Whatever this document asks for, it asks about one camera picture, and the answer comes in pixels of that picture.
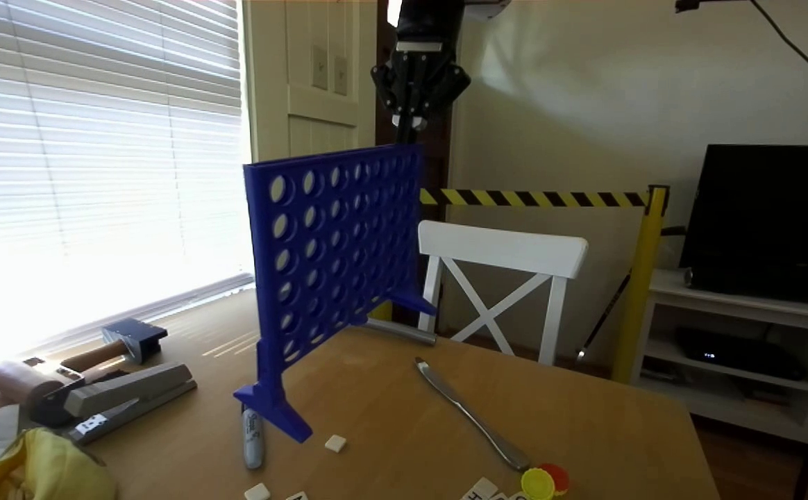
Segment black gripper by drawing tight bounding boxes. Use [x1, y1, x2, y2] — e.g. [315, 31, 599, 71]
[368, 47, 475, 133]

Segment blue connect four grid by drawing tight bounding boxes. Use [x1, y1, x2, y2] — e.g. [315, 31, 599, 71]
[232, 140, 442, 443]

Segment yellow black caution belt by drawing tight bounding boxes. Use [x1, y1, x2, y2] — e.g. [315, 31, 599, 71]
[417, 185, 653, 210]

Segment white wooden chair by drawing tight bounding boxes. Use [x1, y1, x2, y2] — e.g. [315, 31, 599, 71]
[414, 215, 592, 365]

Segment black thin rod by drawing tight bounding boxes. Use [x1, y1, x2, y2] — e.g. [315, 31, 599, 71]
[575, 272, 632, 364]

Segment white window blinds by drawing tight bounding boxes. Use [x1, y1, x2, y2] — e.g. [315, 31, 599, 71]
[0, 0, 257, 365]

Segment black television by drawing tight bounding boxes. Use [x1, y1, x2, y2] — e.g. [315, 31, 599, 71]
[678, 140, 808, 311]

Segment black marker pen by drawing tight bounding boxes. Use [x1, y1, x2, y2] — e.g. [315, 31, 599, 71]
[238, 404, 270, 475]

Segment white letter tile G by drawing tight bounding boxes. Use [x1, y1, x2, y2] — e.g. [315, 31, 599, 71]
[461, 475, 503, 500]

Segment yellow game disc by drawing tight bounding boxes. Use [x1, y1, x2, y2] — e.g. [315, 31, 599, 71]
[518, 463, 557, 500]

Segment red game disc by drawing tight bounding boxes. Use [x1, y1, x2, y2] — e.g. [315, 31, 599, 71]
[538, 461, 571, 497]

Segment black media box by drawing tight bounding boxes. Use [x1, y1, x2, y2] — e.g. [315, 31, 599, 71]
[675, 324, 808, 385]

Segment grey stapler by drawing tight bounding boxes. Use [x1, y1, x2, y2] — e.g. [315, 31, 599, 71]
[60, 361, 199, 447]

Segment white television stand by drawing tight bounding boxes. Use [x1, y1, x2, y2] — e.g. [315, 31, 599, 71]
[635, 272, 808, 447]

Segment brown cylindrical roller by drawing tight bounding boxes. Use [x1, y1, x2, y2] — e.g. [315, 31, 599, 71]
[0, 357, 79, 429]

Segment white wall switch plate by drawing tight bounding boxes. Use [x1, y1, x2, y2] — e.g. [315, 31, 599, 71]
[309, 43, 332, 95]
[331, 53, 353, 99]

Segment yellow stanchion post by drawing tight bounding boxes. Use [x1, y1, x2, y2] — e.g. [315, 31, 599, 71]
[607, 181, 672, 383]

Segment blue head wooden handle tool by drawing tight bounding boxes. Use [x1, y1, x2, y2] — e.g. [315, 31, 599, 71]
[54, 315, 168, 374]

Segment black hanging cable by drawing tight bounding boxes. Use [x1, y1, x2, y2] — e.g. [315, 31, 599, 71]
[747, 0, 808, 90]

